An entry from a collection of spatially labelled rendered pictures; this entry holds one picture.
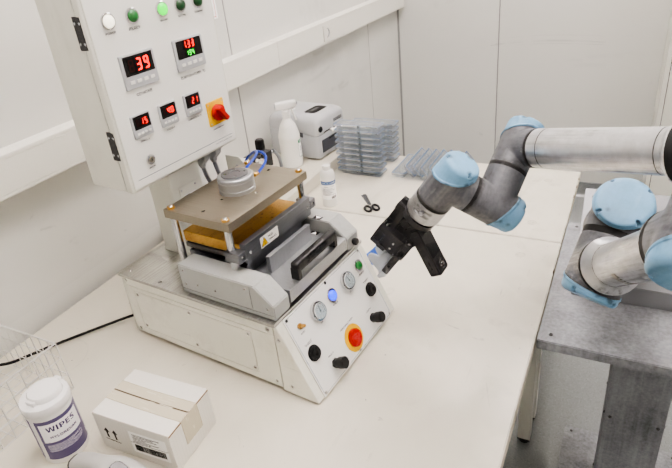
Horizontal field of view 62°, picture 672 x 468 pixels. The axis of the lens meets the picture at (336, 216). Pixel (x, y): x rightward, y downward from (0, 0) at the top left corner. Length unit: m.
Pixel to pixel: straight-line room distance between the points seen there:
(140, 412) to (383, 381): 0.48
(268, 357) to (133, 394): 0.27
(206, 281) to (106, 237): 0.63
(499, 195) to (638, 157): 0.26
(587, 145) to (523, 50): 2.43
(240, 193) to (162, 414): 0.45
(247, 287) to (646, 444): 1.17
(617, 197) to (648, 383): 0.56
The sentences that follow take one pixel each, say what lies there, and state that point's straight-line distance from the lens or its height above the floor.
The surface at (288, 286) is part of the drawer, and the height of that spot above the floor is 0.97.
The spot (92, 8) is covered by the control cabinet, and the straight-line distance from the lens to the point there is 1.15.
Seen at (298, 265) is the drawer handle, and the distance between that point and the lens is 1.13.
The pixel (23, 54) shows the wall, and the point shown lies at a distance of 1.58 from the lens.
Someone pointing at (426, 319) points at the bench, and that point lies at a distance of 1.37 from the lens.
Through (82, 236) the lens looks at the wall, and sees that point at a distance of 1.71.
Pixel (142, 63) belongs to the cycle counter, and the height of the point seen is 1.39.
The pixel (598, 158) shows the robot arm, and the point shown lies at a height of 1.22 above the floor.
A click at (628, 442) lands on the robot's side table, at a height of 0.29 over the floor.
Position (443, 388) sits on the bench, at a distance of 1.21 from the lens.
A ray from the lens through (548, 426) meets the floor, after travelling 2.19.
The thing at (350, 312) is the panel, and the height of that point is 0.83.
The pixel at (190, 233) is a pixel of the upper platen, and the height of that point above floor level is 1.04.
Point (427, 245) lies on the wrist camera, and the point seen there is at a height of 1.00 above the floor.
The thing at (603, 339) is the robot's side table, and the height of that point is 0.75.
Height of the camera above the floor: 1.61
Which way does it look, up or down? 28 degrees down
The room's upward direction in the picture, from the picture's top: 6 degrees counter-clockwise
